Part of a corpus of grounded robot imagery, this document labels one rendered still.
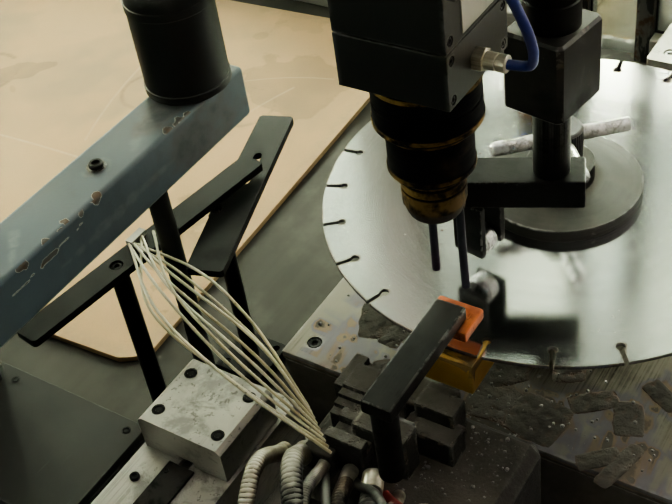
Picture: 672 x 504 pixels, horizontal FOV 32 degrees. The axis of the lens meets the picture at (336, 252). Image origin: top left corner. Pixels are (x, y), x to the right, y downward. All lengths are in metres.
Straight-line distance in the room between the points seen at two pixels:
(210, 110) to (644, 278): 0.30
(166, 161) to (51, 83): 0.67
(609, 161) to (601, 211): 0.05
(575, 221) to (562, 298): 0.06
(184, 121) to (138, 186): 0.06
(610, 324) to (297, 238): 0.46
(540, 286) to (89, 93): 0.76
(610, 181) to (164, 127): 0.30
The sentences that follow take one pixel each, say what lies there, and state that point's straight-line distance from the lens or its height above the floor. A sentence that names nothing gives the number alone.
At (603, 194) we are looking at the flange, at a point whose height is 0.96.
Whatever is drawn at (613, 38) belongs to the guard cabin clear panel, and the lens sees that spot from 1.31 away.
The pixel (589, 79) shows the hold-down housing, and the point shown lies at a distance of 0.66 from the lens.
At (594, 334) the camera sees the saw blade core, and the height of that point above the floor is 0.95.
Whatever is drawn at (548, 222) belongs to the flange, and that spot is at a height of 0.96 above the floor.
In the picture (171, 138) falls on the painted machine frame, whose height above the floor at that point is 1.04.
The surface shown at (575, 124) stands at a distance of 0.78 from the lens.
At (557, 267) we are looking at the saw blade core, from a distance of 0.75.
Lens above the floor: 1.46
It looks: 41 degrees down
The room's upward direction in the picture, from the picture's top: 9 degrees counter-clockwise
